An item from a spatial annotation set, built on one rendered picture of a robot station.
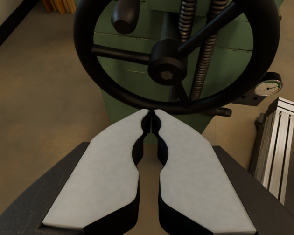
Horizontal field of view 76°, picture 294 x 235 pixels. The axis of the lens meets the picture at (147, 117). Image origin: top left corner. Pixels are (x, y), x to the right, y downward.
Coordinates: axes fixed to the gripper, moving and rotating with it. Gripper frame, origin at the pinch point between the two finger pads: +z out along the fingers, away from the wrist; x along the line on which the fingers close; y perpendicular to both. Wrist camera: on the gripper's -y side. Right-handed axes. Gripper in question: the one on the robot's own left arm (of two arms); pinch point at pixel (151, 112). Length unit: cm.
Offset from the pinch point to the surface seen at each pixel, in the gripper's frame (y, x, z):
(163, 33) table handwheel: -1.8, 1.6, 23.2
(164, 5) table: -5.8, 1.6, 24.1
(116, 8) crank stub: -5.7, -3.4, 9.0
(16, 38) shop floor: 18, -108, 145
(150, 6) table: -5.7, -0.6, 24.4
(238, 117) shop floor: 55, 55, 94
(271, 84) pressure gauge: 10.4, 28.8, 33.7
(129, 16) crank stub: -5.0, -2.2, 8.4
